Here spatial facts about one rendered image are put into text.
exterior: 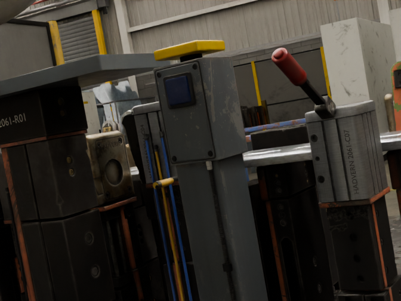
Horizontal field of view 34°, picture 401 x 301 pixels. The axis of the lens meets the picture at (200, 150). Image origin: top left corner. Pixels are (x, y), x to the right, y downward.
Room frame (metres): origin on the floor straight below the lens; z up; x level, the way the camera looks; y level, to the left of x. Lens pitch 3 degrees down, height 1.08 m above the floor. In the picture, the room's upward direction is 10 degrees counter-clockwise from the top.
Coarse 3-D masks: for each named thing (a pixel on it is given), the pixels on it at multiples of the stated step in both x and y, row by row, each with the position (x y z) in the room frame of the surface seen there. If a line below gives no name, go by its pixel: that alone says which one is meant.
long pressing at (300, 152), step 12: (396, 132) 1.01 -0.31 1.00; (300, 144) 1.13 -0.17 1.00; (384, 144) 0.88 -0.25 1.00; (396, 144) 0.87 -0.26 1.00; (252, 156) 0.99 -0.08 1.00; (264, 156) 0.98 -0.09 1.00; (276, 156) 0.97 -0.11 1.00; (288, 156) 0.96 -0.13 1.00; (300, 156) 0.95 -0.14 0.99; (132, 168) 1.28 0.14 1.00; (132, 180) 1.12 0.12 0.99
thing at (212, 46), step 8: (200, 40) 0.72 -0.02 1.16; (208, 40) 0.73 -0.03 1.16; (216, 40) 0.74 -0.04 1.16; (168, 48) 0.73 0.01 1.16; (176, 48) 0.72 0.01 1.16; (184, 48) 0.71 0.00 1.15; (192, 48) 0.71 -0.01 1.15; (200, 48) 0.71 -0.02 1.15; (208, 48) 0.72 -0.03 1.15; (216, 48) 0.74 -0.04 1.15; (224, 48) 0.75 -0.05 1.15; (160, 56) 0.73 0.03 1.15; (168, 56) 0.73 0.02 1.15; (176, 56) 0.72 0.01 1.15; (184, 56) 0.74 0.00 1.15; (192, 56) 0.73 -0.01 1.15; (200, 56) 0.74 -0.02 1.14
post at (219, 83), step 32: (192, 64) 0.71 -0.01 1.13; (224, 64) 0.74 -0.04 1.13; (160, 96) 0.73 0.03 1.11; (192, 96) 0.71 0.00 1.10; (224, 96) 0.73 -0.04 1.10; (192, 128) 0.71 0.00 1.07; (224, 128) 0.72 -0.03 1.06; (192, 160) 0.72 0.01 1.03; (224, 160) 0.72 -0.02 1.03; (192, 192) 0.73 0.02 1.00; (224, 192) 0.71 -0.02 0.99; (192, 224) 0.73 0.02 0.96; (224, 224) 0.71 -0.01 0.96; (192, 256) 0.74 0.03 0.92; (224, 256) 0.71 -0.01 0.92; (256, 256) 0.74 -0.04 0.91; (224, 288) 0.72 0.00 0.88; (256, 288) 0.73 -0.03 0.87
